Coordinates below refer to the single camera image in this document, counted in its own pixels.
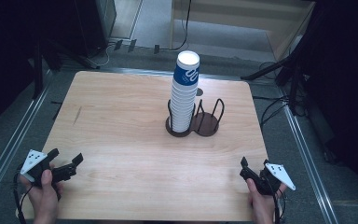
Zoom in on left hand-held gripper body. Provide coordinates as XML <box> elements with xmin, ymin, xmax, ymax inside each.
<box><xmin>20</xmin><ymin>148</ymin><xmax>77</xmax><ymax>188</ymax></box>

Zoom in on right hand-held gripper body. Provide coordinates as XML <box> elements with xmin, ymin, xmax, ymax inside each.
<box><xmin>239</xmin><ymin>162</ymin><xmax>296</xmax><ymax>196</ymax></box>

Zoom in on person's right hand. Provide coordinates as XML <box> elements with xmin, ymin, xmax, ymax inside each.
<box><xmin>245</xmin><ymin>178</ymin><xmax>289</xmax><ymax>224</ymax></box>

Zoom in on person's left hand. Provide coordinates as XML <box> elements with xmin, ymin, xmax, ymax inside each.
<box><xmin>20</xmin><ymin>168</ymin><xmax>65</xmax><ymax>224</ymax></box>

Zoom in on stack of paper cups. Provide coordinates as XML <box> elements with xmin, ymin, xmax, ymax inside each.
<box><xmin>169</xmin><ymin>49</ymin><xmax>201</xmax><ymax>133</ymax></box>

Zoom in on black metal stand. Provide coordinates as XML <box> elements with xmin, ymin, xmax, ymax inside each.
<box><xmin>32</xmin><ymin>38</ymin><xmax>45</xmax><ymax>101</ymax></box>

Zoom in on black tripod stand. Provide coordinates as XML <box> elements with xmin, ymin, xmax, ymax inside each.
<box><xmin>240</xmin><ymin>54</ymin><xmax>306</xmax><ymax>117</ymax></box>

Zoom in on black cabinet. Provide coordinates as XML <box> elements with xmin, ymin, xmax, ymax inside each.
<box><xmin>74</xmin><ymin>0</ymin><xmax>117</xmax><ymax>58</ymax></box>

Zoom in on light wooden shelf unit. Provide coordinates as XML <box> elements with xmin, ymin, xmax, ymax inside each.
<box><xmin>169</xmin><ymin>0</ymin><xmax>317</xmax><ymax>63</ymax></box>

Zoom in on metal floor rail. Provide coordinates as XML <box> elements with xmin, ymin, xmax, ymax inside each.
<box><xmin>278</xmin><ymin>88</ymin><xmax>340</xmax><ymax>224</ymax></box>
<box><xmin>0</xmin><ymin>70</ymin><xmax>52</xmax><ymax>217</ymax></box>

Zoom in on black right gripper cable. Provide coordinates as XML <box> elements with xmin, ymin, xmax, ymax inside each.
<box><xmin>269</xmin><ymin>186</ymin><xmax>287</xmax><ymax>224</ymax></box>

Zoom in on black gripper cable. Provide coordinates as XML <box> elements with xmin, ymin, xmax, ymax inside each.
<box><xmin>11</xmin><ymin>172</ymin><xmax>30</xmax><ymax>224</ymax></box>
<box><xmin>269</xmin><ymin>186</ymin><xmax>287</xmax><ymax>224</ymax></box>

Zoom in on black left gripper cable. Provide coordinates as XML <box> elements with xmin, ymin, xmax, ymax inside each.
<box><xmin>11</xmin><ymin>172</ymin><xmax>30</xmax><ymax>224</ymax></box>

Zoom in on black floor cables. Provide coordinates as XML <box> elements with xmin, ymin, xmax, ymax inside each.
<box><xmin>252</xmin><ymin>60</ymin><xmax>309</xmax><ymax>127</ymax></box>

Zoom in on black wire cup holder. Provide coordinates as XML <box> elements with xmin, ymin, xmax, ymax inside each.
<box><xmin>165</xmin><ymin>98</ymin><xmax>226</xmax><ymax>138</ymax></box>

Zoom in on white floor cable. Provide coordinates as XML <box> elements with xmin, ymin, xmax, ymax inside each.
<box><xmin>95</xmin><ymin>42</ymin><xmax>117</xmax><ymax>68</ymax></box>

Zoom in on black hanging cable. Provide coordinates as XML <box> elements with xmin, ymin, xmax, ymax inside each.
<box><xmin>167</xmin><ymin>0</ymin><xmax>193</xmax><ymax>52</ymax></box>

